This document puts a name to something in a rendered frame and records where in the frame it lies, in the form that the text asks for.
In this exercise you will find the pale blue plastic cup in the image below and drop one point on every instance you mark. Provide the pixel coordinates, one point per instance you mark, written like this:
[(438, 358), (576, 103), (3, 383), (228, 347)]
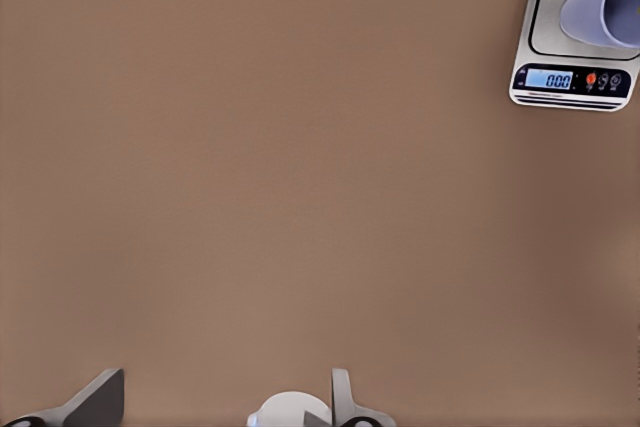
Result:
[(595, 12)]

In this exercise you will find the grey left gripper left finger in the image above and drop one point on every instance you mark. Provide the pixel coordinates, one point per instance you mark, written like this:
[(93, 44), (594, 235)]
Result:
[(97, 399)]

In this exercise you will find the silver digital kitchen scale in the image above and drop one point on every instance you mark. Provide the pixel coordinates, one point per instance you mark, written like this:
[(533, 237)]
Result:
[(560, 37)]

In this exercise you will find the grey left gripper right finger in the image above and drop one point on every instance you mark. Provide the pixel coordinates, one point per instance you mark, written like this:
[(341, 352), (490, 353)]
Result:
[(343, 399)]

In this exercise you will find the white sauce bottle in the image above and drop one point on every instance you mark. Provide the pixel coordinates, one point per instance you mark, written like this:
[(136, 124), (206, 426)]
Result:
[(285, 412)]

